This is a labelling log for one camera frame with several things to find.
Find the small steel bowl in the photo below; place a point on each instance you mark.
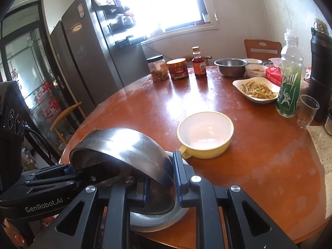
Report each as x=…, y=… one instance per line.
x=230, y=68

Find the clear plastic cup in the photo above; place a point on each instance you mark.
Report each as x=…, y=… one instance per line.
x=307, y=111

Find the window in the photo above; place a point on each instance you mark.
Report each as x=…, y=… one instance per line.
x=168, y=5

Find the metal can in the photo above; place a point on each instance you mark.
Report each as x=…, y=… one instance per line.
x=329, y=123

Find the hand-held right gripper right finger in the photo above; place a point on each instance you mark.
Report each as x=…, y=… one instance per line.
x=177, y=171

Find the wooden chair cutout back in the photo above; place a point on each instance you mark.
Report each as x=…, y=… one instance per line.
x=262, y=48

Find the red sauce bottle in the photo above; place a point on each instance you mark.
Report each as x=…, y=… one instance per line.
x=199, y=66

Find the red packet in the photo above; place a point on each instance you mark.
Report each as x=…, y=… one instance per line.
x=273, y=76

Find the clear jar black lid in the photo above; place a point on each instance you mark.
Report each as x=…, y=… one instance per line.
x=158, y=70

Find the glass door red characters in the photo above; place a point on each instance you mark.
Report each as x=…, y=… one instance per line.
x=39, y=57

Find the white printed bowl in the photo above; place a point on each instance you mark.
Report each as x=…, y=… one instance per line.
x=255, y=72

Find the large steel bowl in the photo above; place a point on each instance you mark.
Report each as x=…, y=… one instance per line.
x=124, y=147

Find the green label plastic bottle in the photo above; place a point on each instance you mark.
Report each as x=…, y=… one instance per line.
x=289, y=88

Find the jar with orange lid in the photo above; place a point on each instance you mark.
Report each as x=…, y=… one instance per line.
x=177, y=70

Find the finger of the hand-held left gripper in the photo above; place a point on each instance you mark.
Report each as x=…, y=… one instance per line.
x=51, y=171
x=85, y=179

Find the grey refrigerator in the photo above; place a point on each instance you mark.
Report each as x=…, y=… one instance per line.
x=90, y=57

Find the white plate with food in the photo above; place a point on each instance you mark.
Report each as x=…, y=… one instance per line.
x=256, y=90

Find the black thermos flask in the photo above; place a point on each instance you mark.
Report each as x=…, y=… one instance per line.
x=321, y=64

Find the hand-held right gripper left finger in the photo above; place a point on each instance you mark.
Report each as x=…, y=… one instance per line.
x=141, y=193

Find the wooden chair curved back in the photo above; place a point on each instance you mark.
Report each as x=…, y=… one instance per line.
x=64, y=114

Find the round steel plate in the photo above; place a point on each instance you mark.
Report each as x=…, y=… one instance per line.
x=155, y=223

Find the dark shelf rack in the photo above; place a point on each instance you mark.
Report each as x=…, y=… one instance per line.
x=119, y=18

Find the white ceramic bowl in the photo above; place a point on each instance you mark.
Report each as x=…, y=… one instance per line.
x=254, y=61

